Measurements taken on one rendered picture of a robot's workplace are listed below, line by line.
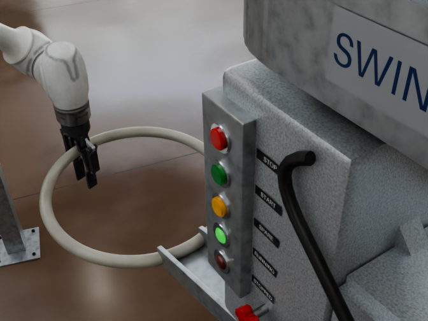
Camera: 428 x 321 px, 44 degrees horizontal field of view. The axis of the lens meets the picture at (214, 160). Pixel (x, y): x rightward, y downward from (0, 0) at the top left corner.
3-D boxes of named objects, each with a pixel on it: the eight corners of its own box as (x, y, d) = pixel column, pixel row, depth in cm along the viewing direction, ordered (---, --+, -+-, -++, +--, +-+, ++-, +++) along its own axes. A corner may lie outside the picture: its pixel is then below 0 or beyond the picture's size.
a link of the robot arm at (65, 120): (67, 115, 132) (71, 134, 136) (95, 99, 137) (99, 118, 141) (44, 100, 136) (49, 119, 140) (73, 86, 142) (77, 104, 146)
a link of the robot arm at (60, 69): (99, 100, 137) (72, 79, 144) (91, 47, 126) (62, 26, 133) (62, 118, 131) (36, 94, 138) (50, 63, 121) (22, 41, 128)
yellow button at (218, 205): (229, 218, 66) (229, 202, 64) (222, 221, 65) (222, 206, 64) (218, 206, 67) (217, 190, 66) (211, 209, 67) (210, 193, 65)
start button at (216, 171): (229, 186, 63) (229, 169, 61) (222, 190, 62) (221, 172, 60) (217, 175, 64) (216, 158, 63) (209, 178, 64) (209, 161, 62)
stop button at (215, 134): (229, 151, 59) (229, 132, 58) (221, 155, 59) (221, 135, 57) (216, 141, 61) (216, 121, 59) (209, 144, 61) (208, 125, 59)
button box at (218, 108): (255, 290, 73) (263, 116, 55) (239, 300, 72) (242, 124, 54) (223, 254, 78) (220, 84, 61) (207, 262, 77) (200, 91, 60)
